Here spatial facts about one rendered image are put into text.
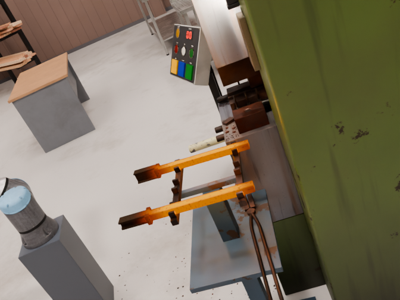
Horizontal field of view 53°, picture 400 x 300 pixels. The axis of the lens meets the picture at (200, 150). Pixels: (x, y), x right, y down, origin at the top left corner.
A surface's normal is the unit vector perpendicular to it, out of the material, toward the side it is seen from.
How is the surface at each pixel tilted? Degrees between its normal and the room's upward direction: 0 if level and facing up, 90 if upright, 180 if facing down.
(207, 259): 0
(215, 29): 90
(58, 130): 90
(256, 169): 90
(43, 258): 90
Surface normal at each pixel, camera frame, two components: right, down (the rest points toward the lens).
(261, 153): 0.04, 0.50
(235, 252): -0.35, -0.81
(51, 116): 0.29, 0.39
